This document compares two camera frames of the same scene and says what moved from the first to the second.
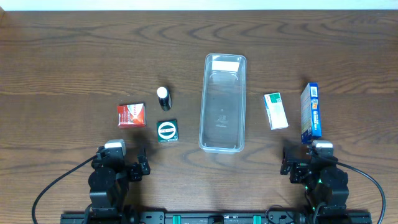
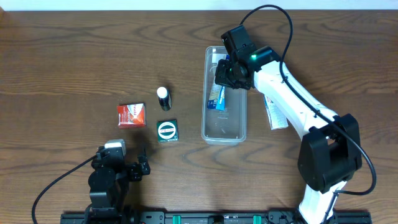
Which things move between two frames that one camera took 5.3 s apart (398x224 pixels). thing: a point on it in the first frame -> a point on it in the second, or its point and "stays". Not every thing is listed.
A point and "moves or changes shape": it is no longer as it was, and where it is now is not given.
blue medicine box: [310, 113] moves or changes shape
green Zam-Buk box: [167, 130] stays
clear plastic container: [222, 115] moves or changes shape
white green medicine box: [275, 111] stays
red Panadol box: [131, 116] stays
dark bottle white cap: [165, 98] stays
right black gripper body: [294, 168] -> [226, 76]
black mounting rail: [217, 218] stays
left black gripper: [137, 170] stays
